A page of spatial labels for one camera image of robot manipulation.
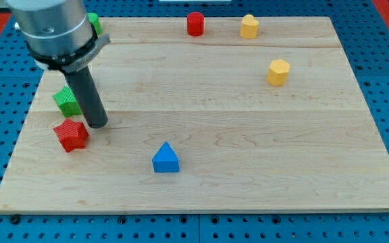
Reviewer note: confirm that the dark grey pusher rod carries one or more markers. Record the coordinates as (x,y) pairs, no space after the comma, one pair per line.
(85,92)

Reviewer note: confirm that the green star block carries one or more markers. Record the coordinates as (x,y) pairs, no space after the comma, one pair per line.
(66,102)

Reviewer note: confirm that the green block behind arm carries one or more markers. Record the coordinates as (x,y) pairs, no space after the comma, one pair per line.
(95,21)

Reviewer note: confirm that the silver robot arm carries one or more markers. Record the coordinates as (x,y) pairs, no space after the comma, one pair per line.
(59,36)

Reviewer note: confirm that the red star block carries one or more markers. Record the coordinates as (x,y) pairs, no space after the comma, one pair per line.
(71,135)

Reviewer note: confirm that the wooden board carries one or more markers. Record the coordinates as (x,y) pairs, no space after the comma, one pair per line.
(244,146)

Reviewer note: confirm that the blue triangle block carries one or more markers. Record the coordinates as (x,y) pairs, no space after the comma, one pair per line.
(165,160)

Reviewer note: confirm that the red cylinder block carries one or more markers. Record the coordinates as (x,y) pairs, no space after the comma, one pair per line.
(195,23)

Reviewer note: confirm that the yellow heart block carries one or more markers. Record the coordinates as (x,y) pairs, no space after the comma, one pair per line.
(249,27)

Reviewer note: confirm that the yellow hexagon block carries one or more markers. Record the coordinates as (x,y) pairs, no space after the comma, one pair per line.
(278,72)

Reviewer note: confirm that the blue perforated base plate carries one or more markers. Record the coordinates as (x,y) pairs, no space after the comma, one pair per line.
(363,29)

